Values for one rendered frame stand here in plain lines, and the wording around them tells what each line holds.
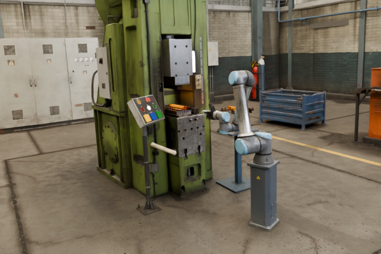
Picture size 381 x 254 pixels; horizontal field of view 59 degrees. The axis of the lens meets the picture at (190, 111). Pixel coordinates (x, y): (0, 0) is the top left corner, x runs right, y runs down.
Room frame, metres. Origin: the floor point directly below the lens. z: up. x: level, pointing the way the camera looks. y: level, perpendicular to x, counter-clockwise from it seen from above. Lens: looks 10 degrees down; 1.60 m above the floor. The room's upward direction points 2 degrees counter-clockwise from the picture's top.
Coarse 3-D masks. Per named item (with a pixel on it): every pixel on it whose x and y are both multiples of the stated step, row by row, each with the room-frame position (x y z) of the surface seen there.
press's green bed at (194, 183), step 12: (168, 156) 3.81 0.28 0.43; (192, 156) 3.74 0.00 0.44; (204, 156) 3.84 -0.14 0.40; (168, 168) 3.83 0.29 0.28; (180, 168) 3.65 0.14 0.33; (192, 168) 3.84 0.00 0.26; (204, 168) 3.85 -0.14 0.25; (168, 180) 3.84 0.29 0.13; (180, 180) 3.65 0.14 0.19; (192, 180) 3.74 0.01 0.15; (204, 180) 3.86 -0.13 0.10; (180, 192) 3.65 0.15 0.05; (192, 192) 3.73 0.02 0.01
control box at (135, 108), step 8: (144, 96) 3.37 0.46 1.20; (152, 96) 3.47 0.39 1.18; (128, 104) 3.23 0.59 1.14; (136, 104) 3.20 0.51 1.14; (144, 104) 3.30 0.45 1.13; (152, 104) 3.40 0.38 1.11; (136, 112) 3.18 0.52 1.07; (144, 112) 3.23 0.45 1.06; (152, 112) 3.32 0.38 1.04; (136, 120) 3.19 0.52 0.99; (144, 120) 3.16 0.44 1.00; (152, 120) 3.25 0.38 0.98; (160, 120) 3.42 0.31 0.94
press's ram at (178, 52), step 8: (168, 40) 3.67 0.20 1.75; (176, 40) 3.72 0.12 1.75; (184, 40) 3.78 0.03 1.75; (168, 48) 3.68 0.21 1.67; (176, 48) 3.72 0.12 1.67; (184, 48) 3.78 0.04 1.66; (168, 56) 3.69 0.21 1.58; (176, 56) 3.72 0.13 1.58; (184, 56) 3.78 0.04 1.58; (168, 64) 3.69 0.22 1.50; (176, 64) 3.72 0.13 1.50; (184, 64) 3.78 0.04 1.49; (192, 64) 3.84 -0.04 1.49; (168, 72) 3.70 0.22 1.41; (176, 72) 3.71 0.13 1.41; (184, 72) 3.77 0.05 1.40; (192, 72) 3.84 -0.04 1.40
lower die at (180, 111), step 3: (165, 105) 4.07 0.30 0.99; (168, 105) 4.01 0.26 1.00; (165, 108) 3.93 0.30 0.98; (168, 108) 3.91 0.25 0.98; (171, 108) 3.86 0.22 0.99; (174, 108) 3.84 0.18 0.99; (177, 108) 3.83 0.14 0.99; (180, 108) 3.80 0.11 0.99; (183, 108) 3.76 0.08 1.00; (165, 111) 3.89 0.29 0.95; (168, 111) 3.83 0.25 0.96; (171, 111) 3.78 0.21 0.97; (174, 111) 3.73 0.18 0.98; (177, 111) 3.71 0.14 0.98; (180, 111) 3.73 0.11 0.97; (183, 111) 3.75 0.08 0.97; (186, 111) 3.77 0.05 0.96; (189, 111) 3.80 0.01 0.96; (174, 114) 3.73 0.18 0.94; (177, 114) 3.71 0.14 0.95; (180, 114) 3.73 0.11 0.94; (183, 114) 3.75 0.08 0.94; (186, 114) 3.77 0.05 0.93
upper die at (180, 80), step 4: (180, 76) 3.74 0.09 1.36; (184, 76) 3.77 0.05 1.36; (188, 76) 3.80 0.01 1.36; (164, 80) 3.87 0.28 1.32; (168, 80) 3.80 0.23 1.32; (172, 80) 3.73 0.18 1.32; (176, 80) 3.71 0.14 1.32; (180, 80) 3.74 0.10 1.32; (184, 80) 3.77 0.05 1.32; (188, 80) 3.80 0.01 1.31; (172, 84) 3.74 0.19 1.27; (176, 84) 3.71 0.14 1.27; (180, 84) 3.74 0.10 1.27
